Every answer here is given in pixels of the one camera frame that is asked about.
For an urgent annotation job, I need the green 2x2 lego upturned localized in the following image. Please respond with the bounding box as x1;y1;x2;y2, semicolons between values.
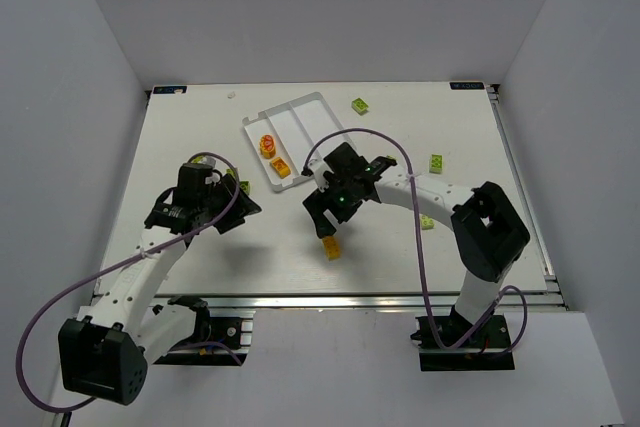
240;181;251;196

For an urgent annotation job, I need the yellow 2x4 lego brick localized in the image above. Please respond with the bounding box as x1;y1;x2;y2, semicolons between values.
321;236;341;261

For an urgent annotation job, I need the yellow sloped printed lego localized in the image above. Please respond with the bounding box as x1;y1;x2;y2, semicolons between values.
270;157;291;178

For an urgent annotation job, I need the yellow round butterfly lego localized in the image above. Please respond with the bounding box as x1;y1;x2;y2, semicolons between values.
259;134;276;159

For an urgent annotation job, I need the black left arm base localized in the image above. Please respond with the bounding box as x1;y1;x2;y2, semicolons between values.
152;295;252;367

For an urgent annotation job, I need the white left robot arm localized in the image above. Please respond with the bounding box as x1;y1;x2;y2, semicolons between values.
58;162;261;405

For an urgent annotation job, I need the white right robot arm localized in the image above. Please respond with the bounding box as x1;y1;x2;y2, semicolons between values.
302;142;530;327

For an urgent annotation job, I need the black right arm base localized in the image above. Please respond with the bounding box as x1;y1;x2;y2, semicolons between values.
410;315;515;372

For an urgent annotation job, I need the green lego near back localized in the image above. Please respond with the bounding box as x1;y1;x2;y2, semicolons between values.
351;98;369;115

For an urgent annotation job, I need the white three-compartment tray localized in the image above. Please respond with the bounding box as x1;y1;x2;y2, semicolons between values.
242;92;344;193

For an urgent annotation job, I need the green 2x4 lego far right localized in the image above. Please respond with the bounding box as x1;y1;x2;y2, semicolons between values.
429;154;444;175

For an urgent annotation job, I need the green 2x2 lego front right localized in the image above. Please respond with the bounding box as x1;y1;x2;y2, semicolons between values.
419;214;435;230

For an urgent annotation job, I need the blue label left corner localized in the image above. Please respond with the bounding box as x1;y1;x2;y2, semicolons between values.
152;85;187;95

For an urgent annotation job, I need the blue label corner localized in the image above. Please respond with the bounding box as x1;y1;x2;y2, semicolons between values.
152;85;187;95
449;81;485;90

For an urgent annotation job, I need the blue label right corner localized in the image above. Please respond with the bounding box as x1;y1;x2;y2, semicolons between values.
449;81;485;90

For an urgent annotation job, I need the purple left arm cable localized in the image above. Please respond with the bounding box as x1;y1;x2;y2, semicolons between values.
15;151;241;414

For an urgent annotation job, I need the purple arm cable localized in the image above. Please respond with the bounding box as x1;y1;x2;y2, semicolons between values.
302;127;529;359
15;151;241;414

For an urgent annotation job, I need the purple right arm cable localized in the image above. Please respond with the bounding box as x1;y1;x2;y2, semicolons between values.
302;127;529;359

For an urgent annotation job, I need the aluminium table frame rail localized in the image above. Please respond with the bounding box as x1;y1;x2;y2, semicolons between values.
79;291;566;318

